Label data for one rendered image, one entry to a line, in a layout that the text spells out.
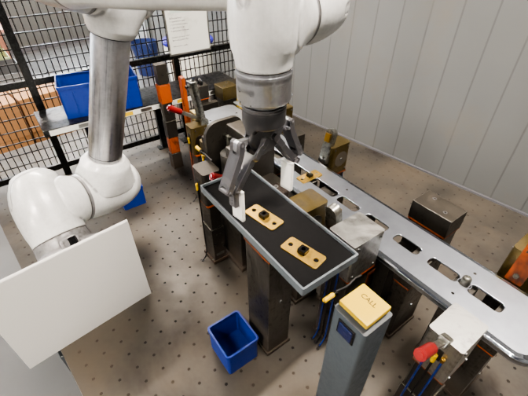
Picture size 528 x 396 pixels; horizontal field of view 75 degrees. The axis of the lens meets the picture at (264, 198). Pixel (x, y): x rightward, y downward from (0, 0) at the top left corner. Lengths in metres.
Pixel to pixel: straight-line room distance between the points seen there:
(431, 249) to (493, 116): 1.91
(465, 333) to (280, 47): 0.59
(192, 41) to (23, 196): 1.11
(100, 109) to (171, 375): 0.76
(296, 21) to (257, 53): 0.07
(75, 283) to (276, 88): 0.76
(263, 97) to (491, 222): 1.30
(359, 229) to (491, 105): 2.09
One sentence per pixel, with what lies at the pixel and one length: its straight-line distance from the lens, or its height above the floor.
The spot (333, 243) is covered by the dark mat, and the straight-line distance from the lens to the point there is 0.69.
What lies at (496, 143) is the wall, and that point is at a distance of 2.86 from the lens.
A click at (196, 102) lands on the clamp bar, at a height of 1.14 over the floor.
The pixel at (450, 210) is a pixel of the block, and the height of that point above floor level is 1.03.
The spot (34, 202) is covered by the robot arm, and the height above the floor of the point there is 1.04.
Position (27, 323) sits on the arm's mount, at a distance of 1.10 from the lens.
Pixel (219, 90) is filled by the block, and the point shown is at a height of 1.04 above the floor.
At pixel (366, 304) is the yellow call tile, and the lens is 0.61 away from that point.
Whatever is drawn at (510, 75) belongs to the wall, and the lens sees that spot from 2.72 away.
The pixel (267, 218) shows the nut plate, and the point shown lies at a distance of 0.72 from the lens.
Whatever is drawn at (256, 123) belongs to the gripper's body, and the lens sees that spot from 0.57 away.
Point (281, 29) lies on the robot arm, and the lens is 0.51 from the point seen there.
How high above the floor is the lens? 1.64
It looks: 38 degrees down
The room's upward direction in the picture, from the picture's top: straight up
